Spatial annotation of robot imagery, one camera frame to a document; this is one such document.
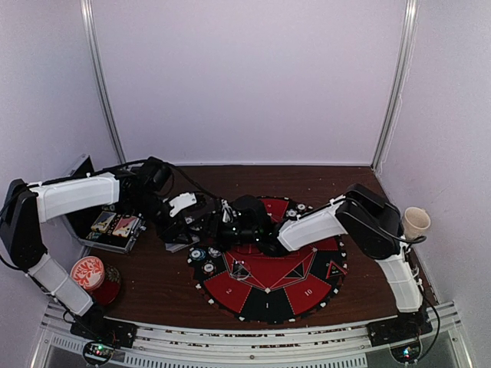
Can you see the black gold card box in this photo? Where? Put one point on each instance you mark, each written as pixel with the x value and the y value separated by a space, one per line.
pixel 103 221

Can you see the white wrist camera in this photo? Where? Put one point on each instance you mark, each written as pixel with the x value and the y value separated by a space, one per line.
pixel 228 214
pixel 181 202

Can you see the front aluminium rail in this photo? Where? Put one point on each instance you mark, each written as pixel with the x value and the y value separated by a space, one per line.
pixel 342 345

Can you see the aluminium frame post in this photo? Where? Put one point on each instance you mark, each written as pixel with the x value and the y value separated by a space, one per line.
pixel 91 36
pixel 400 75

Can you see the triangular all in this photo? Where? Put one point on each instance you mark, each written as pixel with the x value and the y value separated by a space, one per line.
pixel 335 270

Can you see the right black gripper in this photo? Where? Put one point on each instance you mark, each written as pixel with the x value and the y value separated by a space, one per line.
pixel 216 219

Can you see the red floral round tin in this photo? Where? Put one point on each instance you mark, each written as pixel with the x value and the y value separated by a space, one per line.
pixel 89 273

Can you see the green chips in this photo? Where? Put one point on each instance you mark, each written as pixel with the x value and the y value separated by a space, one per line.
pixel 197 254

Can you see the white chips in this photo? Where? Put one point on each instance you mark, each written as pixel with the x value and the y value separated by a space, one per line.
pixel 292 214
pixel 214 253

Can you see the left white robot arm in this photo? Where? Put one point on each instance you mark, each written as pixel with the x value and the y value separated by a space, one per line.
pixel 29 205

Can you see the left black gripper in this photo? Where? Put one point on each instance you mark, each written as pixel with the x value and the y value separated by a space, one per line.
pixel 168 231

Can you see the blue playing card deck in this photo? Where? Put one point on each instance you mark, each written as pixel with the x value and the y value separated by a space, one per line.
pixel 175 247

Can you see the right aluminium frame post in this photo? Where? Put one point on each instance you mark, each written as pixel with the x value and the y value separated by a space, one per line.
pixel 400 75

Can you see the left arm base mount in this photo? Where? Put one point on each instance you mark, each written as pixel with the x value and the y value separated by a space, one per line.
pixel 94 325

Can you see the patterned paper cup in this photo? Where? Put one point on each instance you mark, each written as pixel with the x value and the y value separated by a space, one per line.
pixel 415 222

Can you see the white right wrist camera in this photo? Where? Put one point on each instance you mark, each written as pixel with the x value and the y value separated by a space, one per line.
pixel 228 214

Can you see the red black chips seat three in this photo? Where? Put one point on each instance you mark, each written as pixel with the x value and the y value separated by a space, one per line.
pixel 209 268

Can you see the red gold card box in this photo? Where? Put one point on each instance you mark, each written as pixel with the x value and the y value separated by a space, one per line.
pixel 125 226

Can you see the red black chips seat seven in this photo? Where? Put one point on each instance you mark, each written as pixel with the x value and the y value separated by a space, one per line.
pixel 301 207

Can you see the round red black poker mat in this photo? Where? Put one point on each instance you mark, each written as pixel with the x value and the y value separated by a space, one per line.
pixel 280 289

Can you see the left aluminium frame post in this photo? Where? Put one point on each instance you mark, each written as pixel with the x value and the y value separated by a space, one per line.
pixel 91 36

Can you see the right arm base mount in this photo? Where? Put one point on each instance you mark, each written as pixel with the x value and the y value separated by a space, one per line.
pixel 393 331

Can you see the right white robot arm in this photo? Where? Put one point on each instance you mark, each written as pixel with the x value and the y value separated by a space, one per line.
pixel 373 223

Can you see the dark red round lid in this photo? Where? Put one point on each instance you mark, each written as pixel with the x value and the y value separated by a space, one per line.
pixel 107 292

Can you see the aluminium poker case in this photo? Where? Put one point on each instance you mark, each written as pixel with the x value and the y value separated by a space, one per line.
pixel 79 225

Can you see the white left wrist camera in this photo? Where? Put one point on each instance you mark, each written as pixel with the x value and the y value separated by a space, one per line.
pixel 181 202

